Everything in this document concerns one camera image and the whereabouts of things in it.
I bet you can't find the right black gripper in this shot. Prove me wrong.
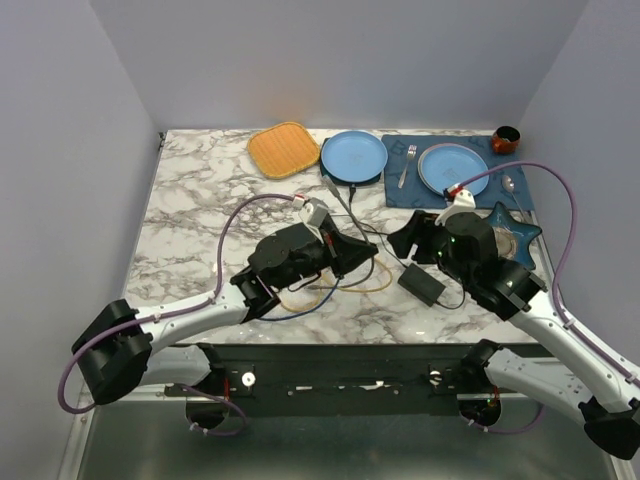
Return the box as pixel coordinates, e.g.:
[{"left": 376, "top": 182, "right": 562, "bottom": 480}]
[{"left": 386, "top": 208, "right": 473, "bottom": 288}]

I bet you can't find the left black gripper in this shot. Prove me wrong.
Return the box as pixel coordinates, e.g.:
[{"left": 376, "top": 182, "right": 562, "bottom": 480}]
[{"left": 274, "top": 222, "right": 379, "bottom": 293}]

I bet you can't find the yellow ethernet cable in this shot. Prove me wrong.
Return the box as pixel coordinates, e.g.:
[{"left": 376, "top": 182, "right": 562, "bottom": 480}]
[
  {"left": 319, "top": 257, "right": 394, "bottom": 295},
  {"left": 277, "top": 272, "right": 331, "bottom": 312}
]

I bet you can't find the blue ethernet cable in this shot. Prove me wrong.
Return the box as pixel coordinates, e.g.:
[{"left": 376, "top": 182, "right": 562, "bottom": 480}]
[{"left": 259, "top": 277, "right": 344, "bottom": 322}]

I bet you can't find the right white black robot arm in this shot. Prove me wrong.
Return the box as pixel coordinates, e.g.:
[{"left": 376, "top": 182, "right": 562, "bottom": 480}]
[{"left": 388, "top": 211, "right": 639, "bottom": 460}]

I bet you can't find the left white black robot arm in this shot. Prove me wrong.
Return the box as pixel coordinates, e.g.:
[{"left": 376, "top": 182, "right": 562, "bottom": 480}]
[{"left": 71, "top": 220, "right": 378, "bottom": 405}]

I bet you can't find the blue star shaped dish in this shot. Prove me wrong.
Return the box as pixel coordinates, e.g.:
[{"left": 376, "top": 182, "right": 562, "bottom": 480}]
[{"left": 485, "top": 202, "right": 542, "bottom": 270}]

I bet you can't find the black power adapter brick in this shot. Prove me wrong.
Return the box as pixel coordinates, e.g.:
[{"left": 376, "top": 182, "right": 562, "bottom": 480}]
[{"left": 398, "top": 264, "right": 445, "bottom": 307}]

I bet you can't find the silver spoon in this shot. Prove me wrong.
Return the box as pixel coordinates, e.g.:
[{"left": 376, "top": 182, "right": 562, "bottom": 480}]
[{"left": 502, "top": 175, "right": 527, "bottom": 219}]

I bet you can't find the light blue plate right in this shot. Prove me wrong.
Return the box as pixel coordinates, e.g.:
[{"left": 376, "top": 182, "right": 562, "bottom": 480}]
[{"left": 417, "top": 143, "right": 488, "bottom": 195}]

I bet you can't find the light blue plate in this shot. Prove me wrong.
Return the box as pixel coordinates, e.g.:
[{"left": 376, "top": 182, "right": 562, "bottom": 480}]
[
  {"left": 417, "top": 143, "right": 488, "bottom": 195},
  {"left": 320, "top": 130, "right": 388, "bottom": 183}
]

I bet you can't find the dark teal coaster under plate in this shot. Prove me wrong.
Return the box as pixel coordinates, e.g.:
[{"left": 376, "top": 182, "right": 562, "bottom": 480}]
[{"left": 320, "top": 163, "right": 382, "bottom": 187}]

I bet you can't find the orange woven square mat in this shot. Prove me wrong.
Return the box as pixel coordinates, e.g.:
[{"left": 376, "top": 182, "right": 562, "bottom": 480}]
[{"left": 247, "top": 122, "right": 320, "bottom": 180}]

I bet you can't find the silver fork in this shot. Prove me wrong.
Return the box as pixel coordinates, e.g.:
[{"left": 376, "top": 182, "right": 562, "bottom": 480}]
[{"left": 398, "top": 144, "right": 417, "bottom": 189}]

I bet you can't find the dark blue placemat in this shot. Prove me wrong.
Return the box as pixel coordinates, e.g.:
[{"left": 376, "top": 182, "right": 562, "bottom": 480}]
[{"left": 381, "top": 133, "right": 536, "bottom": 211}]

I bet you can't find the red brown lacquer cup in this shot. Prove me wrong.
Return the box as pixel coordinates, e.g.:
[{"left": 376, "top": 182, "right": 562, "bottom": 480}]
[{"left": 491, "top": 126, "right": 521, "bottom": 155}]

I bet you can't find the light blue plate left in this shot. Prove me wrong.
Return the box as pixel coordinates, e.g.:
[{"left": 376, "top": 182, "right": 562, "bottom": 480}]
[{"left": 320, "top": 130, "right": 388, "bottom": 183}]

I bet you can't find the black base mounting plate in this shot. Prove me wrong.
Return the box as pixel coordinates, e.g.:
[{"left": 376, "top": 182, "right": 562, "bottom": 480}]
[{"left": 195, "top": 340, "right": 500, "bottom": 419}]

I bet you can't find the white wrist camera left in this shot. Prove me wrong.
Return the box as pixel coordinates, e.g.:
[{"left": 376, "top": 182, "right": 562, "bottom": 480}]
[{"left": 298, "top": 198, "right": 328, "bottom": 241}]

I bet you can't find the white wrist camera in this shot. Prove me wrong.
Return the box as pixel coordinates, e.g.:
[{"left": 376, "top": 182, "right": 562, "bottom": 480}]
[
  {"left": 298, "top": 198, "right": 328, "bottom": 241},
  {"left": 435, "top": 186, "right": 476, "bottom": 226}
]

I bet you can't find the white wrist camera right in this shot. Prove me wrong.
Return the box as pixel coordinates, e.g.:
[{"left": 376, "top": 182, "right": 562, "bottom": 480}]
[{"left": 435, "top": 186, "right": 476, "bottom": 226}]

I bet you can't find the black power cord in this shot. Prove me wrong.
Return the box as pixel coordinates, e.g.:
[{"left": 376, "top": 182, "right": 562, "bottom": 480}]
[{"left": 347, "top": 183, "right": 466, "bottom": 311}]

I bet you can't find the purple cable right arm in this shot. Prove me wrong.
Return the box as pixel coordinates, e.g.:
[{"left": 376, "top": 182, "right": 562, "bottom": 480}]
[{"left": 442, "top": 160, "right": 640, "bottom": 435}]

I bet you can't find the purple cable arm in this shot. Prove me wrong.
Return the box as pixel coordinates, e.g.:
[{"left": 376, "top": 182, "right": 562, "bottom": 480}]
[
  {"left": 57, "top": 193, "right": 301, "bottom": 437},
  {"left": 442, "top": 160, "right": 640, "bottom": 435}
]

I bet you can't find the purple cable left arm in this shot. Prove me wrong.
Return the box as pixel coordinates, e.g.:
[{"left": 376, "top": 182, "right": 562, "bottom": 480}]
[{"left": 57, "top": 193, "right": 301, "bottom": 437}]

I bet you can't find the aluminium rail frame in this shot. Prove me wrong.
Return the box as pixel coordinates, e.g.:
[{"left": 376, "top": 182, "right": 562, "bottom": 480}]
[{"left": 60, "top": 390, "right": 635, "bottom": 479}]

